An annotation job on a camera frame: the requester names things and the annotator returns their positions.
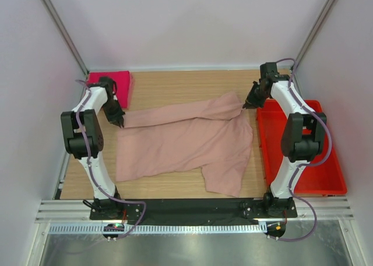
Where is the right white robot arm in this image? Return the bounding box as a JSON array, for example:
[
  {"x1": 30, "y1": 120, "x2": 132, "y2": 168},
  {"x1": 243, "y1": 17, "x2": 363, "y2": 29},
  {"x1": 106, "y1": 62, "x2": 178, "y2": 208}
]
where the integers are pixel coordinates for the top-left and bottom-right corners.
[{"x1": 242, "y1": 62, "x2": 331, "y2": 217}]

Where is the red plastic bin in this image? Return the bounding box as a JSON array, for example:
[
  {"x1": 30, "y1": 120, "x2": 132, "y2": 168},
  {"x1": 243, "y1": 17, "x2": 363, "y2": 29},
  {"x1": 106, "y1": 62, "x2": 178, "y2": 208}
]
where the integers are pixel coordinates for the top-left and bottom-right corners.
[{"x1": 256, "y1": 100, "x2": 347, "y2": 196}]

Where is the left aluminium frame post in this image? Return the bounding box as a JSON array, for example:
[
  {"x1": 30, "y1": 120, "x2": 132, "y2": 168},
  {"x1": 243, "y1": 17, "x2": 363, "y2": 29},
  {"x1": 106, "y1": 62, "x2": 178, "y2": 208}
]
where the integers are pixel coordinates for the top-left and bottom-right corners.
[{"x1": 40, "y1": 0, "x2": 89, "y2": 77}]

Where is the aluminium frame post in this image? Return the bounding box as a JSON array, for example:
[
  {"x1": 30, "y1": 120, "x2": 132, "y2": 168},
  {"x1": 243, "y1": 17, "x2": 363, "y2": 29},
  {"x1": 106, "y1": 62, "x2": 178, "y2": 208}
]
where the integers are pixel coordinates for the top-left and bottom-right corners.
[
  {"x1": 40, "y1": 0, "x2": 89, "y2": 77},
  {"x1": 290, "y1": 0, "x2": 344, "y2": 73}
]

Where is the right aluminium frame post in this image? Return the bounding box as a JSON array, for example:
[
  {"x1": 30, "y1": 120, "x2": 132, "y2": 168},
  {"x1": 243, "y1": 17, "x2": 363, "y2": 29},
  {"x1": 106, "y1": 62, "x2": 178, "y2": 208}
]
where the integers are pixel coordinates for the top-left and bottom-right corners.
[{"x1": 290, "y1": 0, "x2": 344, "y2": 73}]

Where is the folded magenta t shirt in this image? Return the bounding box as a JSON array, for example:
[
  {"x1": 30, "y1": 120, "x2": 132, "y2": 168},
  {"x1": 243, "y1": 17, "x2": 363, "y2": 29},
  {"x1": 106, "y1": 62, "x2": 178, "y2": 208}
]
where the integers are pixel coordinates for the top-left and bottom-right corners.
[{"x1": 88, "y1": 70, "x2": 135, "y2": 109}]

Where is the aluminium rail profile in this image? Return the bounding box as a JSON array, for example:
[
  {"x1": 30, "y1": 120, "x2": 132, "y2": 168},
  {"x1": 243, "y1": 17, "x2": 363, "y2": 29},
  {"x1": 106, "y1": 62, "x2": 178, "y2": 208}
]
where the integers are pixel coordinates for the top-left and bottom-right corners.
[{"x1": 35, "y1": 200, "x2": 91, "y2": 223}]

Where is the dusty pink t shirt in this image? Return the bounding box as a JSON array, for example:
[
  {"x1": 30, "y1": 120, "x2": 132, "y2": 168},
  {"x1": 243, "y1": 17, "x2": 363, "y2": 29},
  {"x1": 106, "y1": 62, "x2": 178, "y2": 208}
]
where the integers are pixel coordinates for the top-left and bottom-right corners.
[{"x1": 115, "y1": 92, "x2": 253, "y2": 197}]

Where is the white slotted cable duct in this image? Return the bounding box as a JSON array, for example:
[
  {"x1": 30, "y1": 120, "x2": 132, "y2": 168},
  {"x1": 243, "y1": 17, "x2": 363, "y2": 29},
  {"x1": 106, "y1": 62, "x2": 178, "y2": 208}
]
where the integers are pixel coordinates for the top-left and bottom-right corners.
[{"x1": 48, "y1": 224, "x2": 267, "y2": 235}]

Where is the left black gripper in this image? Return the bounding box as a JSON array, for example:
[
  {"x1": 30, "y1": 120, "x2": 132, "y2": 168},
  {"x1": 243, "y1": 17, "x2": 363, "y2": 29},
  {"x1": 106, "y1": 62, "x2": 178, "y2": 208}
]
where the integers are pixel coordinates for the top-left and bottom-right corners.
[{"x1": 101, "y1": 99, "x2": 125, "y2": 128}]

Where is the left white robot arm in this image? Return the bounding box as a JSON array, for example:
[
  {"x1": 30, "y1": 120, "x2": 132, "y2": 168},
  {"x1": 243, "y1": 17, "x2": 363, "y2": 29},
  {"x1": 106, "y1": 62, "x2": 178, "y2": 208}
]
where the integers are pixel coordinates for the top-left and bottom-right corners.
[{"x1": 61, "y1": 76, "x2": 125, "y2": 219}]

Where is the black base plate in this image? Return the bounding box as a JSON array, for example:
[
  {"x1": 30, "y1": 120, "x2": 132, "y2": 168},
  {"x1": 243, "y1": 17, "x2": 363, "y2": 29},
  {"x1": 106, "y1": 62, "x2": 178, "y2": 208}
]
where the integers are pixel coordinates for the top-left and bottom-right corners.
[{"x1": 83, "y1": 198, "x2": 297, "y2": 226}]

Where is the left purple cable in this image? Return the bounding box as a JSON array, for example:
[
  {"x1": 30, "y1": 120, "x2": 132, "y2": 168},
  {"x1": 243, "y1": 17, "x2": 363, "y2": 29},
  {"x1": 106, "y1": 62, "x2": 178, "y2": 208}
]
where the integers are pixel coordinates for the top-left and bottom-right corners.
[{"x1": 74, "y1": 79, "x2": 147, "y2": 240}]

